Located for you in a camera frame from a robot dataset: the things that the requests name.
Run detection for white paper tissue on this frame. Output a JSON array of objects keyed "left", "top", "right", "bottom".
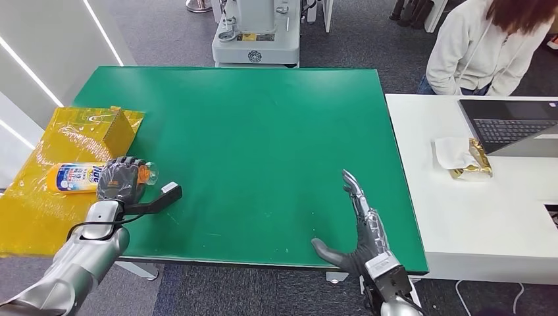
[{"left": 435, "top": 137, "right": 480, "bottom": 171}]

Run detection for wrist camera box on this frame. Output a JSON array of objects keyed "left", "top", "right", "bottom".
[
  {"left": 123, "top": 182, "right": 184, "bottom": 216},
  {"left": 364, "top": 250, "right": 413, "bottom": 303}
]

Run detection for grey machine base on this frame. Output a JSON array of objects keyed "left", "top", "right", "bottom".
[{"left": 212, "top": 0, "right": 303, "bottom": 68}]

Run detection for yellow wrapped cardboard box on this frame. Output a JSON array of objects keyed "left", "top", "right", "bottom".
[{"left": 0, "top": 105, "right": 145, "bottom": 259}]

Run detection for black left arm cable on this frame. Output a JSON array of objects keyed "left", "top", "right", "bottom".
[{"left": 66, "top": 213, "right": 145, "bottom": 242}]

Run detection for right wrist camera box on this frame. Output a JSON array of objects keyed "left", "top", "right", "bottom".
[{"left": 364, "top": 250, "right": 413, "bottom": 303}]

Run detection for white desk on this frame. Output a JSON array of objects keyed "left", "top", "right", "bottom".
[{"left": 386, "top": 93, "right": 558, "bottom": 286}]

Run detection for white furniture leg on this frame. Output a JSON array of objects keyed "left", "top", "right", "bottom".
[{"left": 307, "top": 0, "right": 335, "bottom": 33}]

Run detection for person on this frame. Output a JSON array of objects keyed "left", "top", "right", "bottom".
[{"left": 417, "top": 0, "right": 558, "bottom": 97}]

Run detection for dark shoes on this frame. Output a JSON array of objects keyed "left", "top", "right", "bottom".
[{"left": 390, "top": 0, "right": 437, "bottom": 30}]

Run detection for dark grey laptop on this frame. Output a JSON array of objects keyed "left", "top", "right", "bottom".
[{"left": 458, "top": 99, "right": 558, "bottom": 159}]

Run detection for gold foil wrapper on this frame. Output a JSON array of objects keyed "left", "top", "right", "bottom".
[{"left": 450, "top": 138, "right": 494, "bottom": 180}]

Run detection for orange plastic bottle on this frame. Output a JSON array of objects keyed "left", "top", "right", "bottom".
[{"left": 45, "top": 161, "right": 159, "bottom": 194}]

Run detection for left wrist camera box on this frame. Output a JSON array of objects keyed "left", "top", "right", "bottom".
[{"left": 123, "top": 182, "right": 184, "bottom": 216}]

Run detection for white floor cable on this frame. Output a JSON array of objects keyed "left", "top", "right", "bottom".
[{"left": 455, "top": 281, "right": 525, "bottom": 316}]

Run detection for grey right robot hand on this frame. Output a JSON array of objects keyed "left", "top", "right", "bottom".
[{"left": 311, "top": 170, "right": 389, "bottom": 277}]

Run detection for chrome round stand base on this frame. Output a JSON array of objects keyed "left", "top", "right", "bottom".
[{"left": 186, "top": 0, "right": 214, "bottom": 13}]

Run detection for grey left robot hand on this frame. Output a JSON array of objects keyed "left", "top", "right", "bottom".
[{"left": 96, "top": 156, "right": 151, "bottom": 206}]

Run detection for white furniture panel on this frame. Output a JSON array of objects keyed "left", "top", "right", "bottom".
[{"left": 424, "top": 0, "right": 451, "bottom": 34}]

